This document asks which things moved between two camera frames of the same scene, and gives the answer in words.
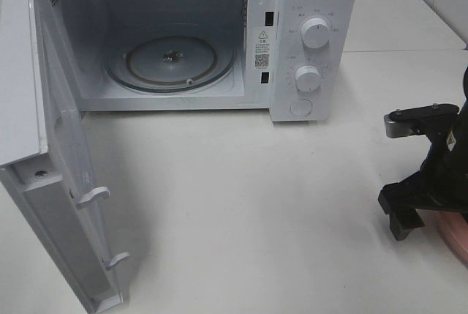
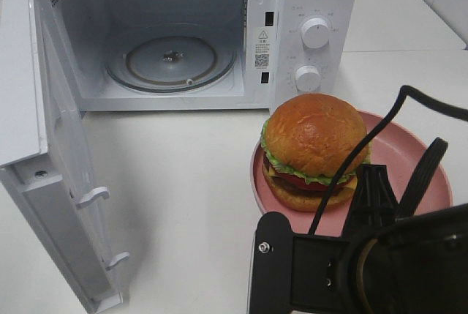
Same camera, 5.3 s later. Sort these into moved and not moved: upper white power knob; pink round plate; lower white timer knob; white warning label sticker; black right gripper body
Moved: pink round plate; black right gripper body
Not moved: upper white power knob; white warning label sticker; lower white timer knob
